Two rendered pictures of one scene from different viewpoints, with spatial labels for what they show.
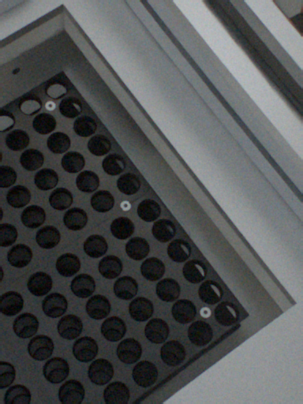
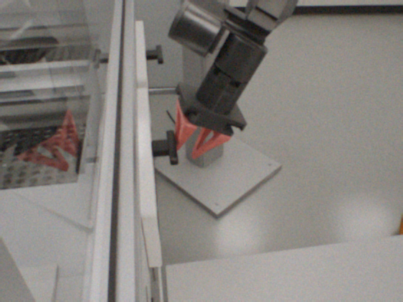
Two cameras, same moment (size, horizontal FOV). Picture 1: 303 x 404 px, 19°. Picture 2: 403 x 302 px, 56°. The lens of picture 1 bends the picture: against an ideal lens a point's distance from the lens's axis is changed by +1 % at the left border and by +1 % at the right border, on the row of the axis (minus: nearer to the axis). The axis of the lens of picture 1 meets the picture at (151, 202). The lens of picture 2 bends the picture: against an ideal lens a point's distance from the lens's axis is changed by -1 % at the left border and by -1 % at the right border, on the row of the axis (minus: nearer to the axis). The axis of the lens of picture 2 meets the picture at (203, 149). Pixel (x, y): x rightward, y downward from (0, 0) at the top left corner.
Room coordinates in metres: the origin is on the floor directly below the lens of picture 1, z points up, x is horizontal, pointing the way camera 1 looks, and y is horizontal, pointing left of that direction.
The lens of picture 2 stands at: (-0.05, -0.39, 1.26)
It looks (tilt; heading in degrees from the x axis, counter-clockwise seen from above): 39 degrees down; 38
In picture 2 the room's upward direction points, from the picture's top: straight up
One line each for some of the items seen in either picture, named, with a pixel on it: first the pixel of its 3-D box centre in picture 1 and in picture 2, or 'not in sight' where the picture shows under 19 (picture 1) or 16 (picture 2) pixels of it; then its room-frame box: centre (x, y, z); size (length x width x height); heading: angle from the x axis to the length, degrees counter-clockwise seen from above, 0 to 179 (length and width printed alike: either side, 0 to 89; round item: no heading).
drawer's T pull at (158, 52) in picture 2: not in sight; (153, 55); (0.48, 0.15, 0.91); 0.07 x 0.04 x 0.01; 46
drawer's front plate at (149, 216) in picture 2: not in sight; (147, 165); (0.24, -0.06, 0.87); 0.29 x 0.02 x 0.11; 46
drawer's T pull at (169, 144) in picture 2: not in sight; (163, 147); (0.26, -0.08, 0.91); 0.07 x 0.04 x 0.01; 46
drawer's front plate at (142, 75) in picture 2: not in sight; (142, 69); (0.46, 0.17, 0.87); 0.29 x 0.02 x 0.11; 46
